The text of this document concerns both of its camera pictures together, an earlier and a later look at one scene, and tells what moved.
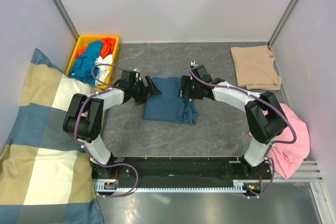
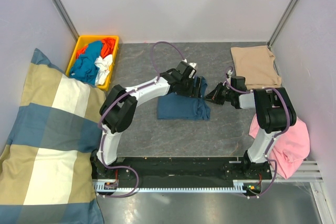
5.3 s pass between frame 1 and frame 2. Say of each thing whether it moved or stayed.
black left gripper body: moved
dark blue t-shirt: moved
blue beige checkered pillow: stayed
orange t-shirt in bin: stayed
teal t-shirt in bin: stayed
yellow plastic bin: stayed
